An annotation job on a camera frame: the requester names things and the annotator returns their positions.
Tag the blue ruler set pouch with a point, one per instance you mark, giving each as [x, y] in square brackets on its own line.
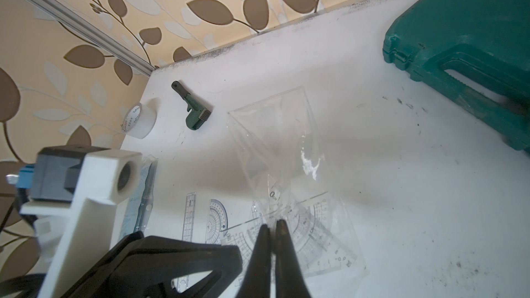
[140, 203]

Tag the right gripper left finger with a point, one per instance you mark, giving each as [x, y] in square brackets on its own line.
[257, 280]

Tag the clear protractor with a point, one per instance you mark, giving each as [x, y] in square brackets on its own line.
[217, 222]

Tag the clear tape roll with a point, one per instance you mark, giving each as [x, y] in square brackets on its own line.
[139, 121]

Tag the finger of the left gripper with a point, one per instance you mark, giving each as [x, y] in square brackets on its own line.
[153, 266]

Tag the clear straight ruler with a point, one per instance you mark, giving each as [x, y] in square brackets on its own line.
[186, 231]

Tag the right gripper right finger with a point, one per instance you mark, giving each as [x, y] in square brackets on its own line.
[289, 280]

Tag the green plastic tool case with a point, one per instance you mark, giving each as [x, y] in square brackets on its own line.
[475, 53]

